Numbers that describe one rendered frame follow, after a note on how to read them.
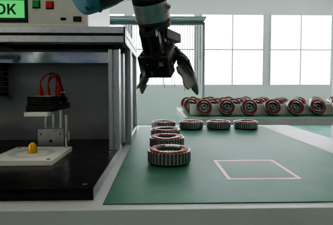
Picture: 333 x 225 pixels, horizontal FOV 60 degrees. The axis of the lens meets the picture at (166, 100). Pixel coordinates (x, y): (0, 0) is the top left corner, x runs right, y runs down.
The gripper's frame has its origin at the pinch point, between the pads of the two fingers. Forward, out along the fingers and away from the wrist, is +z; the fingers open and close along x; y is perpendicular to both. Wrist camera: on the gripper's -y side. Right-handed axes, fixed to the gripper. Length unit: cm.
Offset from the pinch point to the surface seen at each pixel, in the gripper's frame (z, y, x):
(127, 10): 144, -585, -289
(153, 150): 9.7, 11.8, -2.6
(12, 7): -23, -7, -46
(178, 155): 10.1, 12.1, 3.7
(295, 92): 384, -601, 106
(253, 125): 47, -46, 20
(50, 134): 8.9, 9.3, -35.2
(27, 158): 2.7, 24.3, -28.3
